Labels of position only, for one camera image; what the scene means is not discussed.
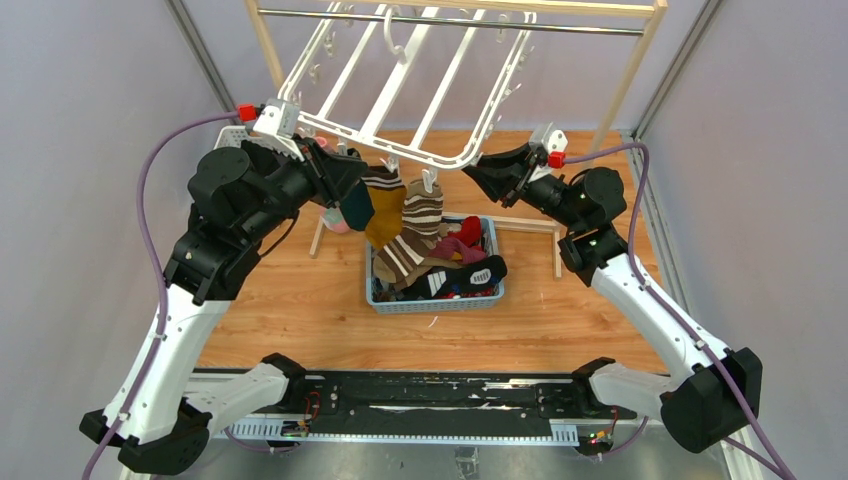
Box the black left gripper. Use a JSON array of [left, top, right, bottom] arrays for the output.
[[241, 132, 368, 244]]

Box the green reindeer sock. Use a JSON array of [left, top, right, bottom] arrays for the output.
[[340, 182, 375, 232]]

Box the blue plastic sock basket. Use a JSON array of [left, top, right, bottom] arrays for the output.
[[364, 213, 506, 314]]

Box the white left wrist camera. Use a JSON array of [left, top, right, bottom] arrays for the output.
[[252, 98, 305, 162]]

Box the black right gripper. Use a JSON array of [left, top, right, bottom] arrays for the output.
[[462, 142, 583, 231]]

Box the pink patterned sock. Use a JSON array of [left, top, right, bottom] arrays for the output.
[[321, 208, 350, 234]]

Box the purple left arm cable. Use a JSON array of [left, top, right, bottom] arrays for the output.
[[80, 103, 260, 480]]

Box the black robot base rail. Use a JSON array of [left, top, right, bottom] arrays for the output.
[[224, 358, 643, 455]]

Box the red sock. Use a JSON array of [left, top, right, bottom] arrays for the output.
[[450, 216, 483, 247]]

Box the mustard yellow sock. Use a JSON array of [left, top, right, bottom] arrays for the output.
[[362, 166, 407, 250]]

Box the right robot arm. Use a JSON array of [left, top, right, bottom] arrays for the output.
[[463, 143, 763, 453]]

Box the white plastic clip hanger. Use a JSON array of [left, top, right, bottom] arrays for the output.
[[276, 1, 538, 193]]

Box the brown white striped sock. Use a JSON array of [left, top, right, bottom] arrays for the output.
[[373, 179, 444, 284]]

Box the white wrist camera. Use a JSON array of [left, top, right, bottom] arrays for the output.
[[528, 123, 569, 182], [252, 98, 305, 162]]

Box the purple striped sock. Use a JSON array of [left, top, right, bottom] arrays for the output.
[[428, 237, 488, 265]]

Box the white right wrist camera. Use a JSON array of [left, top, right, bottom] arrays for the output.
[[528, 123, 569, 182]]

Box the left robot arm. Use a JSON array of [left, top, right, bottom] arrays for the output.
[[80, 137, 367, 475]]

